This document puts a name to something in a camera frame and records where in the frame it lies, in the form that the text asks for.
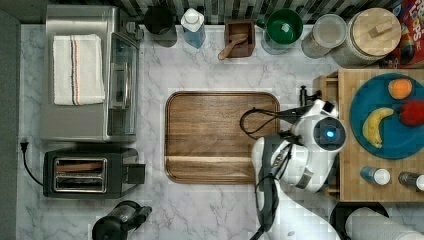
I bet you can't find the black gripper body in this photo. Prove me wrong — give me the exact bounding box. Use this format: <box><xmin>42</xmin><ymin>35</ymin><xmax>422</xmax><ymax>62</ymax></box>
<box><xmin>299</xmin><ymin>85</ymin><xmax>321</xmax><ymax>106</ymax></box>

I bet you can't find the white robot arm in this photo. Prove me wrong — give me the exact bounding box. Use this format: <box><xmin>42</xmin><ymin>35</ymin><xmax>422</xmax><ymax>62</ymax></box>
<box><xmin>249</xmin><ymin>97</ymin><xmax>347</xmax><ymax>240</ymax></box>

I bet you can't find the wooden drawer cabinet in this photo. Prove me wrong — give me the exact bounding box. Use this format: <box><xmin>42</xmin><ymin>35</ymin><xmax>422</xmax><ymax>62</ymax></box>
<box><xmin>337</xmin><ymin>69</ymin><xmax>423</xmax><ymax>202</ymax></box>

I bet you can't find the green mug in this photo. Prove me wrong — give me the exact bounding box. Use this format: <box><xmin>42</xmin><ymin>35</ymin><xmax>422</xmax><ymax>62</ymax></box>
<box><xmin>256</xmin><ymin>8</ymin><xmax>303</xmax><ymax>55</ymax></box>

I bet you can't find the yellow plush banana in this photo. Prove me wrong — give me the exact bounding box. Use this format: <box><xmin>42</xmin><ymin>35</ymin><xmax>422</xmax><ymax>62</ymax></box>
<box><xmin>362</xmin><ymin>107</ymin><xmax>394</xmax><ymax>148</ymax></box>

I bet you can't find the wooden spoon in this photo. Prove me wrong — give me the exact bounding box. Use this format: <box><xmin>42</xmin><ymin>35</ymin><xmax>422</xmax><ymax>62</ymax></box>
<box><xmin>218</xmin><ymin>34</ymin><xmax>248</xmax><ymax>60</ymax></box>

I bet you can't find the wooden lidded glass jar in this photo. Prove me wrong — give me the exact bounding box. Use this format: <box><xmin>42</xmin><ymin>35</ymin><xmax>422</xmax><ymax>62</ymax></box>
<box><xmin>330</xmin><ymin>8</ymin><xmax>401</xmax><ymax>68</ymax></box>

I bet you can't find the orange plush fruit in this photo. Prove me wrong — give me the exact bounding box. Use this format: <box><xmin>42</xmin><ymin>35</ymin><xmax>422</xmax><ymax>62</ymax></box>
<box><xmin>388</xmin><ymin>78</ymin><xmax>413</xmax><ymax>100</ymax></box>

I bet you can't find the brown wooden utensil box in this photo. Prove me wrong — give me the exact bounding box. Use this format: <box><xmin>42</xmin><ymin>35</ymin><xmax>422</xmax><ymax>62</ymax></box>
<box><xmin>224</xmin><ymin>20</ymin><xmax>255</xmax><ymax>58</ymax></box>

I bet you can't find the wooden serving tray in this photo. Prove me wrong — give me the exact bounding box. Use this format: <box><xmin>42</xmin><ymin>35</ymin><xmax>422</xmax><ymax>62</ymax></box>
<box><xmin>165</xmin><ymin>91</ymin><xmax>280</xmax><ymax>184</ymax></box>

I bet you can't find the red plush apple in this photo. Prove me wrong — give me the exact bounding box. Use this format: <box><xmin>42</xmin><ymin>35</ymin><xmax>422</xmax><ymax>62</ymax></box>
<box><xmin>399</xmin><ymin>100</ymin><xmax>424</xmax><ymax>126</ymax></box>

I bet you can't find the blue shaker can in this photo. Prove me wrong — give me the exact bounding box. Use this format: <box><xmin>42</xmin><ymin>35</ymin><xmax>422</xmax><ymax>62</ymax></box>
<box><xmin>360</xmin><ymin>166</ymin><xmax>391</xmax><ymax>185</ymax></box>

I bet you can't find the blue water carton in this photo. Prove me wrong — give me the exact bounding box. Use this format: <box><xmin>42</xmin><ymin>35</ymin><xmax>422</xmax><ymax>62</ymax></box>
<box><xmin>181</xmin><ymin>8</ymin><xmax>206</xmax><ymax>49</ymax></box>

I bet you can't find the red Froot Loops box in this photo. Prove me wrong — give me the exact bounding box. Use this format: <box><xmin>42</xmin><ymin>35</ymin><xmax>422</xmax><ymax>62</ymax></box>
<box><xmin>381</xmin><ymin>0</ymin><xmax>424</xmax><ymax>69</ymax></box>

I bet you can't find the silver shaker can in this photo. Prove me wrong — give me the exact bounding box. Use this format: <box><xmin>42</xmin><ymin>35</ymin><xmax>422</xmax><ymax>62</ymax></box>
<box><xmin>398</xmin><ymin>172</ymin><xmax>424</xmax><ymax>191</ymax></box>

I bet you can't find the paper towel roll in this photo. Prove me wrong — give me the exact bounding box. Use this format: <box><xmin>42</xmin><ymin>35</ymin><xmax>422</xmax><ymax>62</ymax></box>
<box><xmin>345</xmin><ymin>207</ymin><xmax>424</xmax><ymax>240</ymax></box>

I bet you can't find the black cup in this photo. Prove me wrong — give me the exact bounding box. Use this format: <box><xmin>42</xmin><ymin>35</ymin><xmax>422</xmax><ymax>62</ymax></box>
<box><xmin>144</xmin><ymin>6</ymin><xmax>177</xmax><ymax>47</ymax></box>

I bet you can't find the silver toaster oven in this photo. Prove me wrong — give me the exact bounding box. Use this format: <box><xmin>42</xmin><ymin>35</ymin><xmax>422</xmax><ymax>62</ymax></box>
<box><xmin>40</xmin><ymin>5</ymin><xmax>139</xmax><ymax>142</ymax></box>

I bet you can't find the black coffee grinder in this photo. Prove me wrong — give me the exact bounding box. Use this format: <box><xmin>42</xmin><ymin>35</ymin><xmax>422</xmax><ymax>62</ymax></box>
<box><xmin>92</xmin><ymin>200</ymin><xmax>152</xmax><ymax>240</ymax></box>

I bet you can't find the striped white dish towel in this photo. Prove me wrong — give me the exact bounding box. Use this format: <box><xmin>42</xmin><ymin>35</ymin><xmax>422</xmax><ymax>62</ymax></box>
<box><xmin>53</xmin><ymin>34</ymin><xmax>105</xmax><ymax>106</ymax></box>

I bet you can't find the black silver toaster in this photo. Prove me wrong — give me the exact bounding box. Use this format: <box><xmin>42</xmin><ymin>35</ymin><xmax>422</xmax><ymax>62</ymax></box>
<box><xmin>43</xmin><ymin>147</ymin><xmax>145</xmax><ymax>199</ymax></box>

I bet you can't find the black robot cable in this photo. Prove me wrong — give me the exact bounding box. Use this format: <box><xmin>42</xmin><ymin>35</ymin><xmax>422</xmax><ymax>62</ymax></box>
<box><xmin>239</xmin><ymin>106</ymin><xmax>316</xmax><ymax>240</ymax></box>

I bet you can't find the black toaster power cord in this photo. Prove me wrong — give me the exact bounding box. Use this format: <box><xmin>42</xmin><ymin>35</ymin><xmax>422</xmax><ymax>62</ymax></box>
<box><xmin>19</xmin><ymin>140</ymin><xmax>45</xmax><ymax>187</ymax></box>

